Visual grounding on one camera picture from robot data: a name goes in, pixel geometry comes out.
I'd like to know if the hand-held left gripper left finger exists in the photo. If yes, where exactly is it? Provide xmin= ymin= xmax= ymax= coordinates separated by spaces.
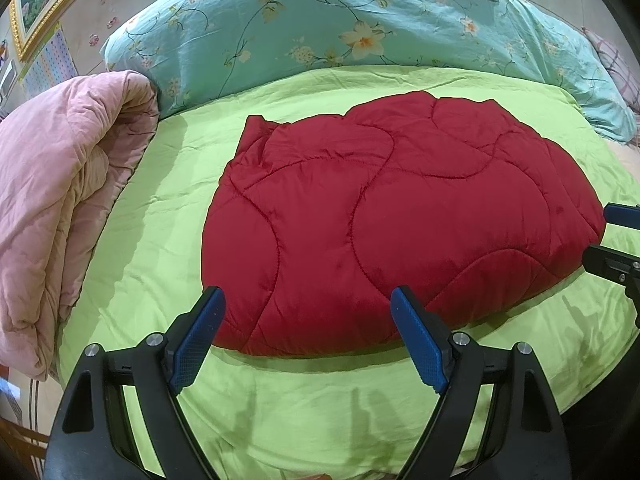
xmin=44 ymin=286 xmax=227 ymax=480

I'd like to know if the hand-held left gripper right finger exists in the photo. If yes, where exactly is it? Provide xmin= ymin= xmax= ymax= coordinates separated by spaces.
xmin=390 ymin=286 xmax=572 ymax=480

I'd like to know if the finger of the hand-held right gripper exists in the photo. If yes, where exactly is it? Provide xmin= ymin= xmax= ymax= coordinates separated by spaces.
xmin=603 ymin=202 xmax=640 ymax=232
xmin=581 ymin=242 xmax=640 ymax=331

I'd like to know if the red quilted jacket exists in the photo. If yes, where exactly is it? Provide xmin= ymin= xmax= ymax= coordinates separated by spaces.
xmin=201 ymin=91 xmax=607 ymax=358

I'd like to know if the green bed sheet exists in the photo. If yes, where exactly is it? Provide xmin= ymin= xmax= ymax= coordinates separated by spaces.
xmin=52 ymin=65 xmax=640 ymax=480

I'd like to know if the plaid pillow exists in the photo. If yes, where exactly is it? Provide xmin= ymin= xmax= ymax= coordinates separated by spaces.
xmin=582 ymin=27 xmax=640 ymax=113

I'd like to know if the wooden furniture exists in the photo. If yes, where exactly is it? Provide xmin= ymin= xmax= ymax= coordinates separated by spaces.
xmin=0 ymin=420 xmax=51 ymax=463

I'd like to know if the pink quilt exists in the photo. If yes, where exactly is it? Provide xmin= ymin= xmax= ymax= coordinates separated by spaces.
xmin=0 ymin=71 xmax=161 ymax=381

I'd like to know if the teal floral duvet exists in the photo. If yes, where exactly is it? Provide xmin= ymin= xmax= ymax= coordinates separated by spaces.
xmin=100 ymin=0 xmax=638 ymax=143

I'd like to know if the gold framed painting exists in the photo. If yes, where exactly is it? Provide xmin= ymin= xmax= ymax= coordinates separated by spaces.
xmin=10 ymin=0 xmax=118 ymax=61

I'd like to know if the dotted wall poster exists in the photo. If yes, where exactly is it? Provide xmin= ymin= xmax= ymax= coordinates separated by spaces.
xmin=22 ymin=22 xmax=81 ymax=98

